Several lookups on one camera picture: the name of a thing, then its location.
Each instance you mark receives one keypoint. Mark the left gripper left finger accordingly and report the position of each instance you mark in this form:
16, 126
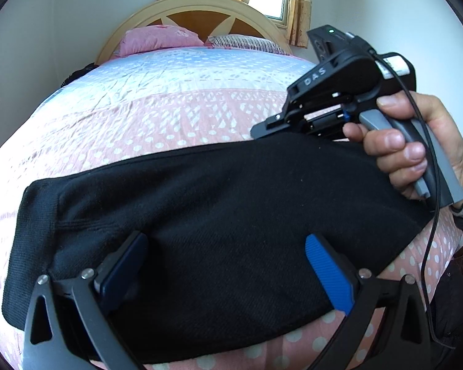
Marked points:
67, 326

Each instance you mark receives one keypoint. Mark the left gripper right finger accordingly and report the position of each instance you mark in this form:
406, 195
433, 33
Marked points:
402, 340

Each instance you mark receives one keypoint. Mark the black pants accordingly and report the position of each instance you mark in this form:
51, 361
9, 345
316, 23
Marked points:
225, 267

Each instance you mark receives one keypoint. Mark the yellow right curtain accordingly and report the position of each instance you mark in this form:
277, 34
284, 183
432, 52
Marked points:
298, 22

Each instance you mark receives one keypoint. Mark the striped patterned pillow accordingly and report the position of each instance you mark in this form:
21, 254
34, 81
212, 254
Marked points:
245, 42

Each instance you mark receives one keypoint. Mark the wooden arched headboard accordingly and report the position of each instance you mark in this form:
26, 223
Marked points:
204, 17

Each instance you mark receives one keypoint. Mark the polka dot bed sheet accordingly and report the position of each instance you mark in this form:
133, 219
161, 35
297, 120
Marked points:
140, 104

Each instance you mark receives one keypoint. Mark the pink pillow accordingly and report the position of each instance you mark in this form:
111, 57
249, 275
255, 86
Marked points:
156, 37

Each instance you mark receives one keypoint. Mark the black item beside bed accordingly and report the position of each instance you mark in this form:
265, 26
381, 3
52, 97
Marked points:
78, 74

